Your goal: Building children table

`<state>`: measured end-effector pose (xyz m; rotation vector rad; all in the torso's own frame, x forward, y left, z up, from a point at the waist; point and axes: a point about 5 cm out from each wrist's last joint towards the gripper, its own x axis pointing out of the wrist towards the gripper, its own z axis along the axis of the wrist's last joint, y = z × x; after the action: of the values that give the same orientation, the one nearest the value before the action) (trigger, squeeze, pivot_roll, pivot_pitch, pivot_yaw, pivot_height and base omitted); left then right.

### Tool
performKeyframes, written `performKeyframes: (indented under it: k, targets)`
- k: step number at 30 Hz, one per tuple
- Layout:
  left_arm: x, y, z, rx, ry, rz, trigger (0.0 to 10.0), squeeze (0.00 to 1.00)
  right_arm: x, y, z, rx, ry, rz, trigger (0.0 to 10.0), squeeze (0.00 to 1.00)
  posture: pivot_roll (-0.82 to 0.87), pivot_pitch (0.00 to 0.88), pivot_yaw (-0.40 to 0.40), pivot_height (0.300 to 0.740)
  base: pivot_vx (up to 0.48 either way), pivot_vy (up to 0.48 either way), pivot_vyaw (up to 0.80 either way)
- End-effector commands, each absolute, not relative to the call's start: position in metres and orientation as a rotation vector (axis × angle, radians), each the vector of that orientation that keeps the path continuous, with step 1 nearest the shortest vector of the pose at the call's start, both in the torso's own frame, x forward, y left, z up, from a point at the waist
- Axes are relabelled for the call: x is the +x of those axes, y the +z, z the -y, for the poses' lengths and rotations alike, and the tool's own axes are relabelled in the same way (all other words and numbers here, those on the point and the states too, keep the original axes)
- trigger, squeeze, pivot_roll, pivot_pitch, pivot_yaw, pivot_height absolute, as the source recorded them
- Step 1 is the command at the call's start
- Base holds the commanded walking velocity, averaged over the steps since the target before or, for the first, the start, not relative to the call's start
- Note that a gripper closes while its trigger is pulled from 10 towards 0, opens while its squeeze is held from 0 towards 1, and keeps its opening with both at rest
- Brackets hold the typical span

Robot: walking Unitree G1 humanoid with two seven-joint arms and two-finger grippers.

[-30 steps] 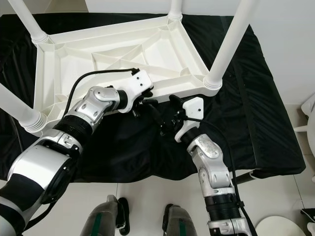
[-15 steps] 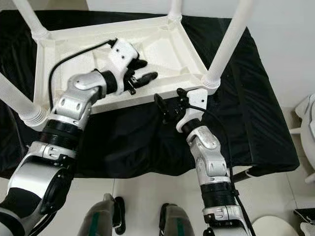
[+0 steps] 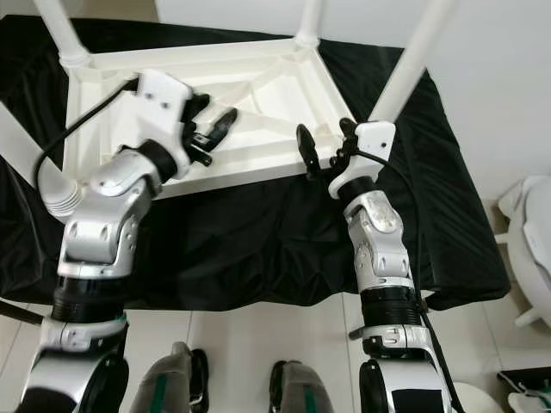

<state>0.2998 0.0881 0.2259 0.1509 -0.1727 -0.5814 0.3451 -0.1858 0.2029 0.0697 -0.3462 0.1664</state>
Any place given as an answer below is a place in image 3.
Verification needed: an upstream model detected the white plastic children table top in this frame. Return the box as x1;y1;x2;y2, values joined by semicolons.
52;36;358;220

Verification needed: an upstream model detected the white rounded plastic object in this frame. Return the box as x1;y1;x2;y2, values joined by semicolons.
495;176;551;328

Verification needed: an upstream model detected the grey robot right foot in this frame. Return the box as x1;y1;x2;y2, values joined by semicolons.
269;360;337;413

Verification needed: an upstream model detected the grey robot foot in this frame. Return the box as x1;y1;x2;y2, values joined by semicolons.
269;360;337;413
142;342;212;413

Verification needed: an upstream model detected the grey robot left foot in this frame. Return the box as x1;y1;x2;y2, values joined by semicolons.
142;342;212;413

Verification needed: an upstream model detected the black flat floor object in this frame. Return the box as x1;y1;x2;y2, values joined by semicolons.
498;366;551;413

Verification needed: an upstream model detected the white round stool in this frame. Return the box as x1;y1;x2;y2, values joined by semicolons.
452;383;505;413

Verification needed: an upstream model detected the white green printed object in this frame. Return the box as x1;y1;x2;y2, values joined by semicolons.
506;389;551;413

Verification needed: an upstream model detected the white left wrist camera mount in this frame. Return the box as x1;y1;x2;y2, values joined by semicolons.
133;69;195;182

